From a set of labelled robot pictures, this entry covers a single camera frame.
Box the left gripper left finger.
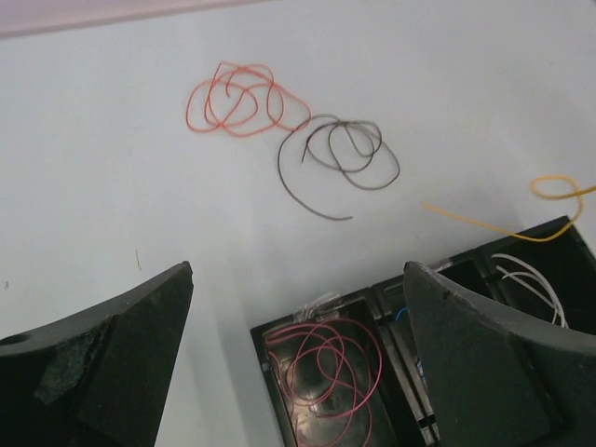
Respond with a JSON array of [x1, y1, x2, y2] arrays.
[[1, 262, 194, 446]]

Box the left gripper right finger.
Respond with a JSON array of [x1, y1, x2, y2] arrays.
[[403, 262, 595, 446]]

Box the blue thin cable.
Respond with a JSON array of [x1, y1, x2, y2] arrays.
[[394, 306, 427, 387]]

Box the white thin cable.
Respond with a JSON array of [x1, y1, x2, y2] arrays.
[[491, 252, 569, 330]]

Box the red thin cable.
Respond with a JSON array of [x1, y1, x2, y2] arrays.
[[265, 318, 384, 447]]

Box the yellow thin cable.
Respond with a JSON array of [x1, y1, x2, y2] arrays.
[[421, 174, 596, 243]]

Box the black three-compartment tray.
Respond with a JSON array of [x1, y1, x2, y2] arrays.
[[251, 217, 595, 446]]

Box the orange thin cable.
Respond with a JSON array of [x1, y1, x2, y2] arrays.
[[184, 60, 312, 139]]

